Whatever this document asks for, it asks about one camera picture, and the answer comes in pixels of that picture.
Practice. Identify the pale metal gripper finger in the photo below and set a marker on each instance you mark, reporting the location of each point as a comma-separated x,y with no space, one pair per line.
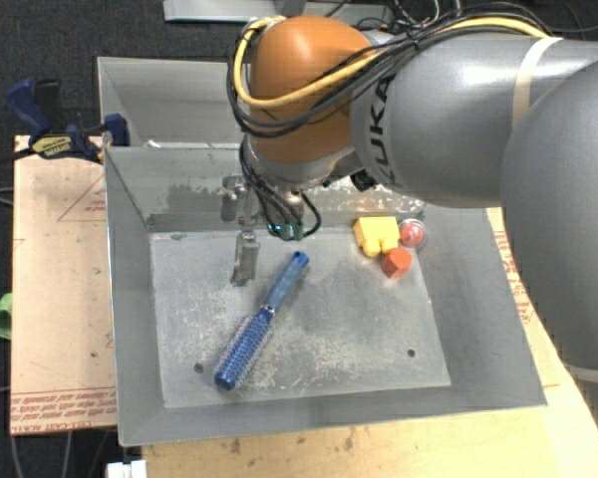
246,259
231,199

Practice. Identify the blue round hairbrush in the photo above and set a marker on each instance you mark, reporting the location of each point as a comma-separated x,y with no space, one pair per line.
251,336

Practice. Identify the yellow toy building block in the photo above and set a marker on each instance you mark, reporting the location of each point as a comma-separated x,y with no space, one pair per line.
375,231

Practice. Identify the grey metal bin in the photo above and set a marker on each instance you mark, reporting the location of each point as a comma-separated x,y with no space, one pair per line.
339,326

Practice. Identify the orange-red hexagonal block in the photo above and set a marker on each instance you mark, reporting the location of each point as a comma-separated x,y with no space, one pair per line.
396,263

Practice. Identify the red ball in clear shell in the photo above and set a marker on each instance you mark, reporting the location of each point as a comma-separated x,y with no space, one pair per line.
411,233

